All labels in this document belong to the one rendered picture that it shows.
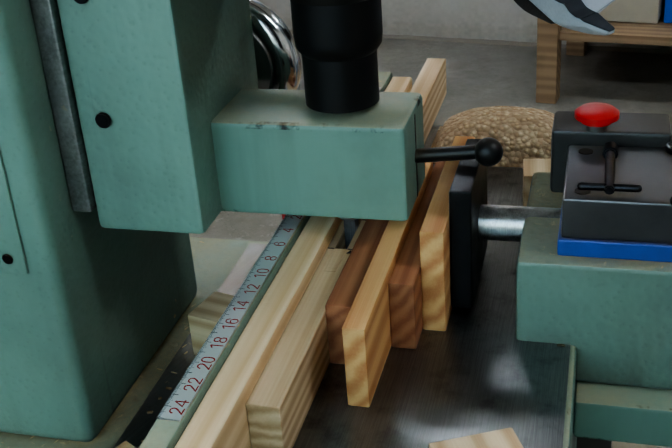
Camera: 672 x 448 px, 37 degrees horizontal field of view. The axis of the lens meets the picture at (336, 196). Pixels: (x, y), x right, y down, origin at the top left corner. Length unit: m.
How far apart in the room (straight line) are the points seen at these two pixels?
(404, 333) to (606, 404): 0.14
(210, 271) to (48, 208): 0.32
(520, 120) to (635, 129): 0.23
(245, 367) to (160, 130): 0.18
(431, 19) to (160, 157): 3.63
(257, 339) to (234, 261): 0.40
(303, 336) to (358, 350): 0.04
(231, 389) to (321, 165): 0.19
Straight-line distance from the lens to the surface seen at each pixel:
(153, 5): 0.64
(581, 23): 0.79
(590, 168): 0.68
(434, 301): 0.67
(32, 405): 0.79
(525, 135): 0.92
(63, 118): 0.69
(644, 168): 0.68
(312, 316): 0.64
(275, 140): 0.68
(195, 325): 0.84
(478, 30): 4.23
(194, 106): 0.67
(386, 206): 0.68
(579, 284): 0.65
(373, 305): 0.61
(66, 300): 0.73
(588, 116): 0.70
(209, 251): 1.02
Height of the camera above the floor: 1.28
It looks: 26 degrees down
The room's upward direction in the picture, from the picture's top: 4 degrees counter-clockwise
